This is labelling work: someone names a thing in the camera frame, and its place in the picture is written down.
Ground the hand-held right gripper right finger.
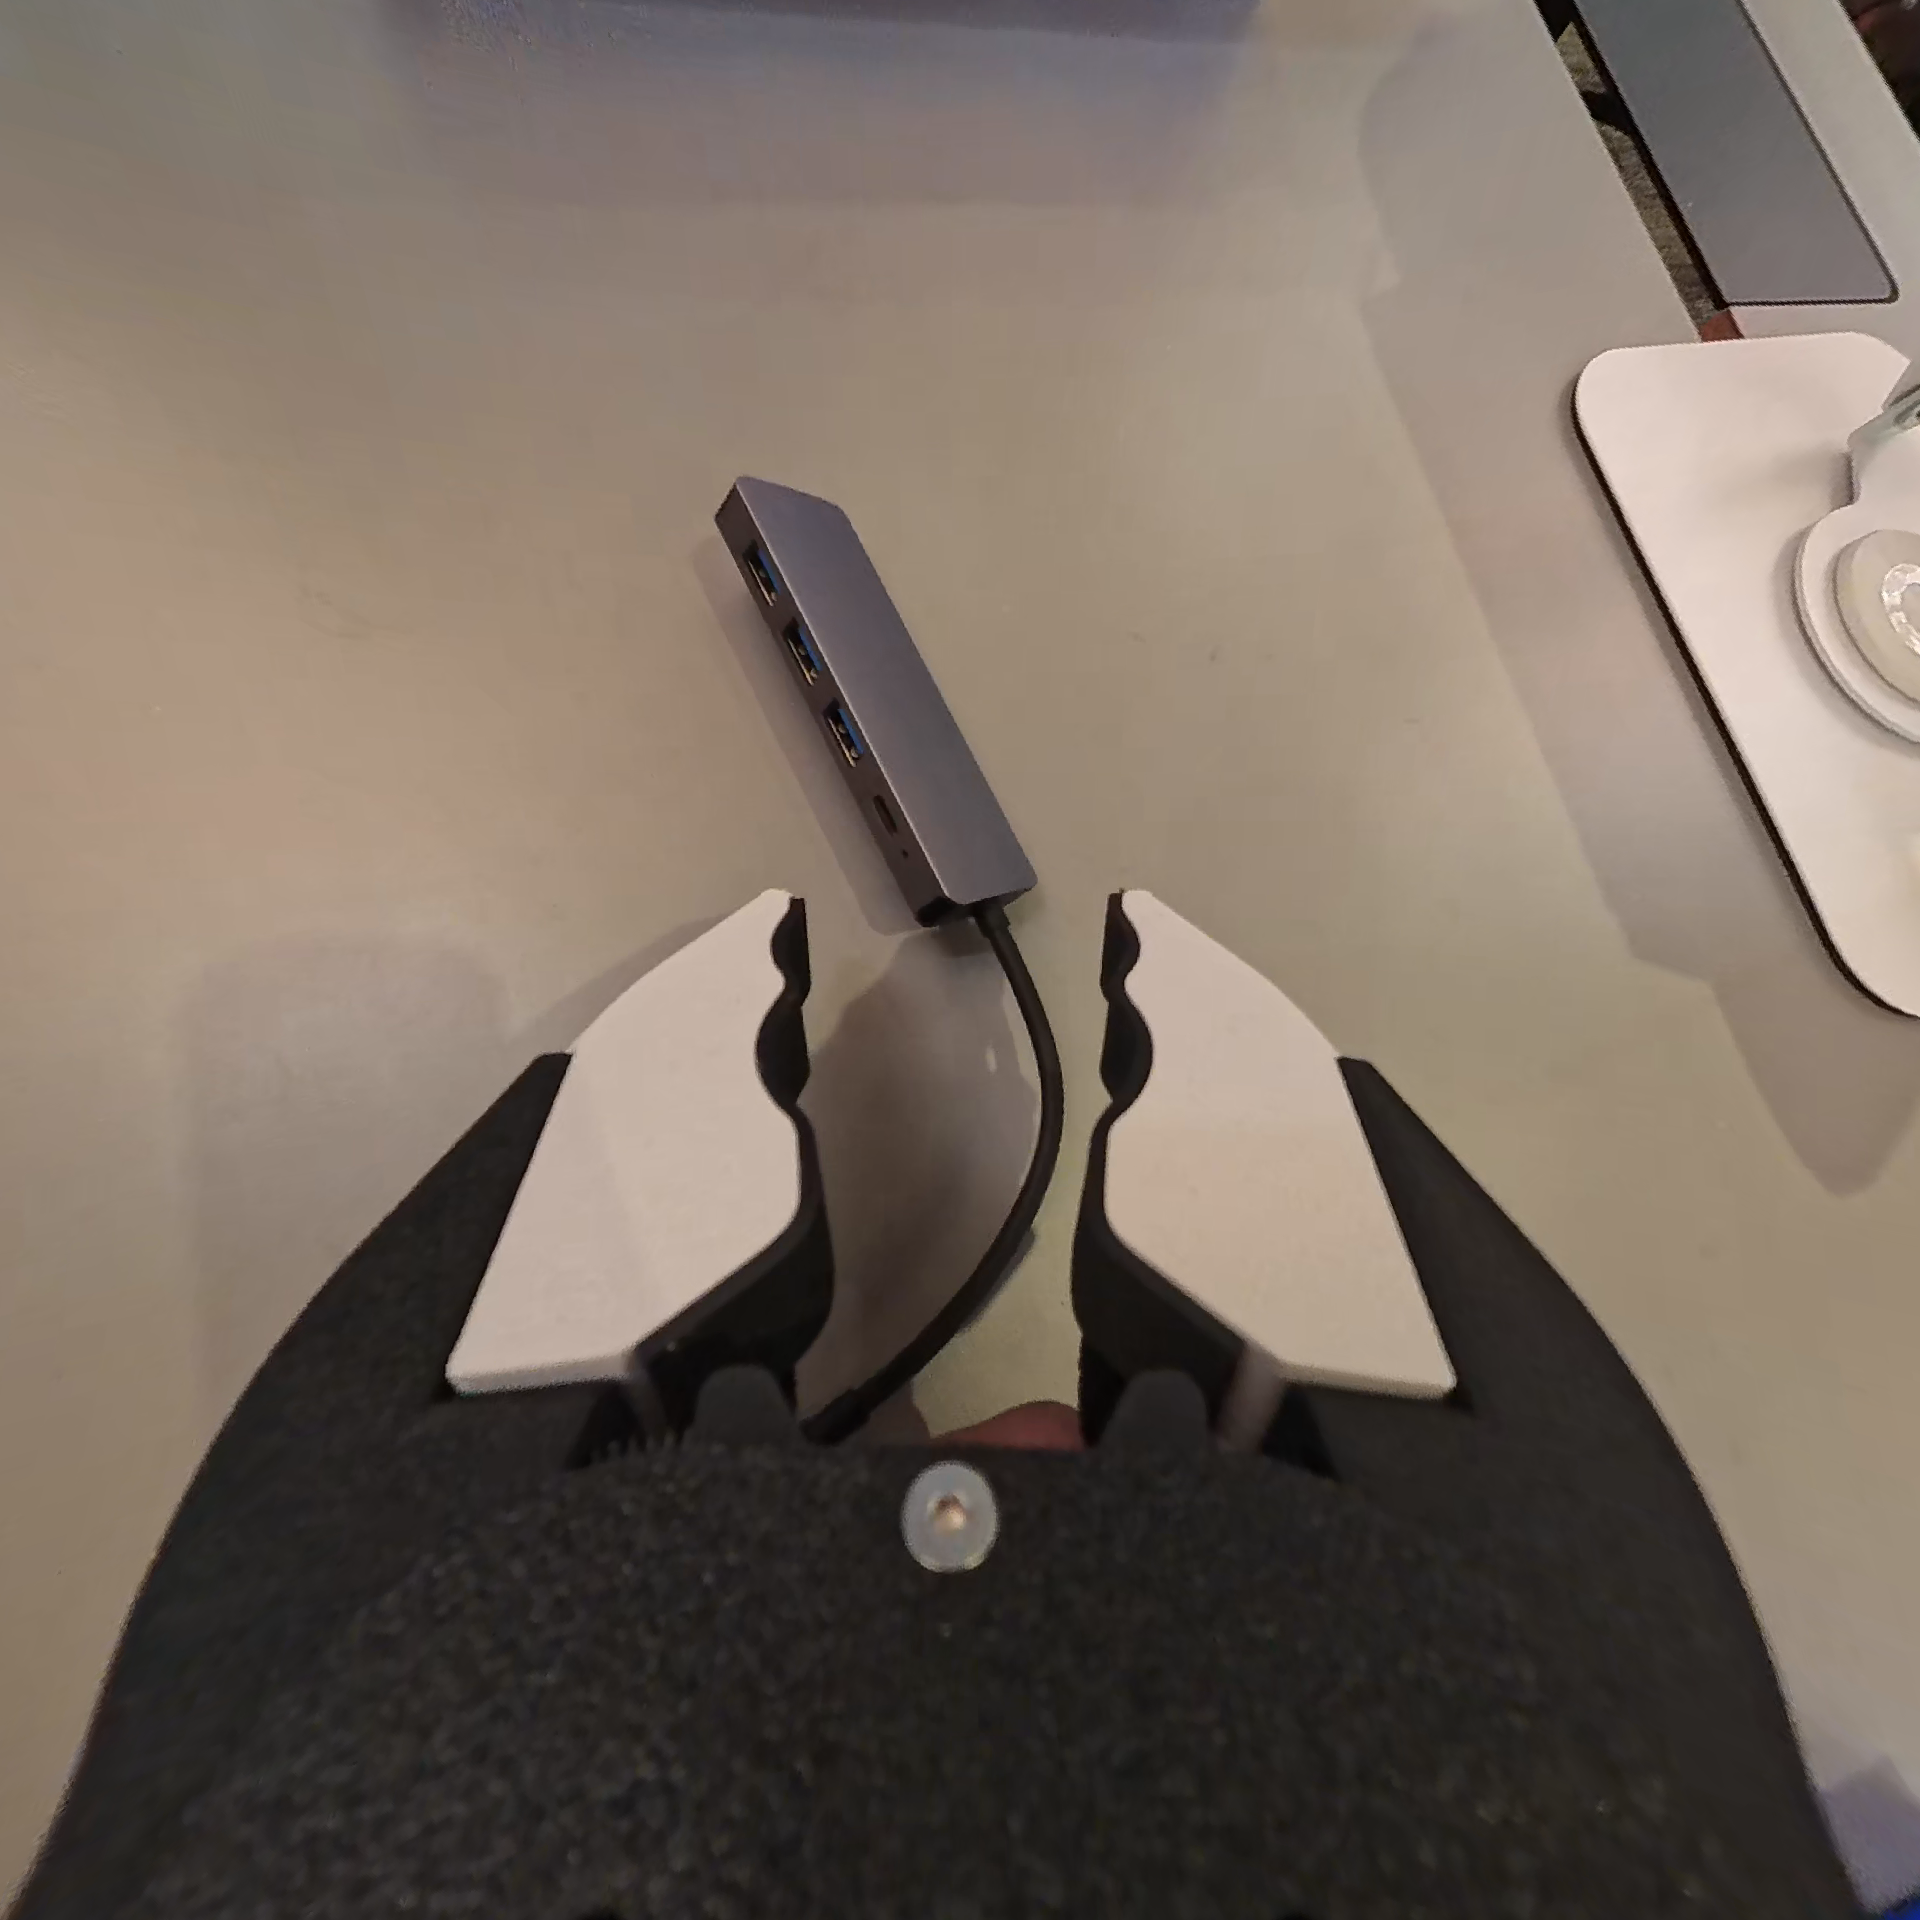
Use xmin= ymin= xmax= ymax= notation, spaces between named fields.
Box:
xmin=1071 ymin=886 xmax=1460 ymax=1423

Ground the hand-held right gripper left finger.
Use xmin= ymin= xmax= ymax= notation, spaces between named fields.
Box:
xmin=447 ymin=886 xmax=836 ymax=1397

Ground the grey usb hub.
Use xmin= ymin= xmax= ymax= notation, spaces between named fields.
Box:
xmin=711 ymin=477 xmax=1068 ymax=1445

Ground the black desk panel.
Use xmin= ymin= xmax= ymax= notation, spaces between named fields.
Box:
xmin=1560 ymin=0 xmax=1899 ymax=308

